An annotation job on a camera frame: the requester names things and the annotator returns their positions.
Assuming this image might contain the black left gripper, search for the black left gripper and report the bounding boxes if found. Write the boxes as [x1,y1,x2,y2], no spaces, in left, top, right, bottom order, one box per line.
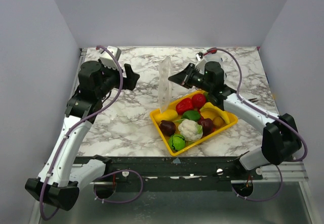
[97,60,140,99]

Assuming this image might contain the clear dotted zip top bag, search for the clear dotted zip top bag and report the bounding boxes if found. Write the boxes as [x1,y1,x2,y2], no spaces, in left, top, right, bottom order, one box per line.
[158,56,172,113]

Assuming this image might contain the red toy apple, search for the red toy apple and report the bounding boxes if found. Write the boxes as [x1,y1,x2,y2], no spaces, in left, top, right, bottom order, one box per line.
[191,94,207,109]

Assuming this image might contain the green toy bell pepper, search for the green toy bell pepper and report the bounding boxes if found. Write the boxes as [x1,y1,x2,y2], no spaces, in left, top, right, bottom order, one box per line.
[181,110,201,122]

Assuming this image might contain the dark purple toy plum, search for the dark purple toy plum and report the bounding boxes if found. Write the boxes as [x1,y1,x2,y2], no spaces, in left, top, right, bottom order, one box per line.
[159,120,177,137]

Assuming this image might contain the dark red toy fruit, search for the dark red toy fruit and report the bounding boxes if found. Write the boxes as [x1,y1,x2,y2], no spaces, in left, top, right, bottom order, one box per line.
[198,118,215,136]

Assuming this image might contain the green toy watermelon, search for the green toy watermelon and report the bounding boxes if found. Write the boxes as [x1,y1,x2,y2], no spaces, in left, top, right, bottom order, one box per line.
[168,134,186,152]

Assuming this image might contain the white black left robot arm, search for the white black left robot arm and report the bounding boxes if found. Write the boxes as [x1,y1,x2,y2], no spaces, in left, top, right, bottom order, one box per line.
[25,60,140,211]

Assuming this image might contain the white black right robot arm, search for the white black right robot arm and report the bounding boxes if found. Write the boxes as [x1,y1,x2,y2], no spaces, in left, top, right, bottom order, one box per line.
[168,61,302,180]

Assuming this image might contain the red toy bell pepper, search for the red toy bell pepper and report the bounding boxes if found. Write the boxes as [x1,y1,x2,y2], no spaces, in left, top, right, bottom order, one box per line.
[175,98,194,115]

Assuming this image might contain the clear plastic screw box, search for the clear plastic screw box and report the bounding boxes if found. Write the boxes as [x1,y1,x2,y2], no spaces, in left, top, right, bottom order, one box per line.
[205,53,225,63]

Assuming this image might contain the red black utility knife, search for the red black utility knife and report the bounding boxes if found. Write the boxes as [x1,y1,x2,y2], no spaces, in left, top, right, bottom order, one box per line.
[206,48,218,54]

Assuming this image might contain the yellow toy banana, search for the yellow toy banana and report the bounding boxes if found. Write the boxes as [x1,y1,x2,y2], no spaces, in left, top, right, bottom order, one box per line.
[200,102,230,124]

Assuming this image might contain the yellow plastic tray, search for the yellow plastic tray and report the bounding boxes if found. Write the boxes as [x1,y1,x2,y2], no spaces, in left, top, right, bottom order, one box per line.
[150,91,238,156]

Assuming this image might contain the white toy cauliflower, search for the white toy cauliflower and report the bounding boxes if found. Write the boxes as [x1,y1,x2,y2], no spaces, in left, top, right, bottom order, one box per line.
[178,119,203,142]

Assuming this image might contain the green yellow toy mango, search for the green yellow toy mango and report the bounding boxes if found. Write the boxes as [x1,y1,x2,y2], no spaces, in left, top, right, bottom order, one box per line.
[213,117,225,128]

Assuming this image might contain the black front mounting bar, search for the black front mounting bar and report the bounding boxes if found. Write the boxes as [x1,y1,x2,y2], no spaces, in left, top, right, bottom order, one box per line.
[74,155,262,195]

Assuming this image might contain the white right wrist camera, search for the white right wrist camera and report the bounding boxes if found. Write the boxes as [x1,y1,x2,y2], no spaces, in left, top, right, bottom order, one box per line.
[195,52,207,74]

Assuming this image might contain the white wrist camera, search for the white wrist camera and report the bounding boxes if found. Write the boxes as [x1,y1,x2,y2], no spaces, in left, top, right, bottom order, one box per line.
[195,52,207,74]
[98,46,122,70]

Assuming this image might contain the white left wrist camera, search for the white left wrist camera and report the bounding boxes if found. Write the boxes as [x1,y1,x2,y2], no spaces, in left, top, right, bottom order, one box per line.
[98,46,122,70]

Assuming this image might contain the yellow handled pliers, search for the yellow handled pliers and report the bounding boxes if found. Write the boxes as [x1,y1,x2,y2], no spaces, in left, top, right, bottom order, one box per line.
[249,98,258,103]

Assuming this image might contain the aluminium rail front right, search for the aluminium rail front right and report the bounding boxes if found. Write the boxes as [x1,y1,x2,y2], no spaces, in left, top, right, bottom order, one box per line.
[260,161,309,182]

